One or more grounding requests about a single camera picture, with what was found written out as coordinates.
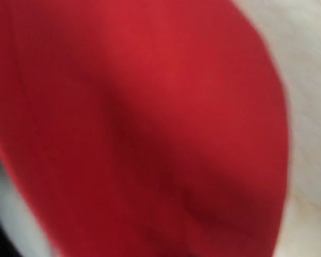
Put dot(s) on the red backpack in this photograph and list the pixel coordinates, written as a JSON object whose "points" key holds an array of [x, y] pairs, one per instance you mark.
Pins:
{"points": [[143, 128]]}

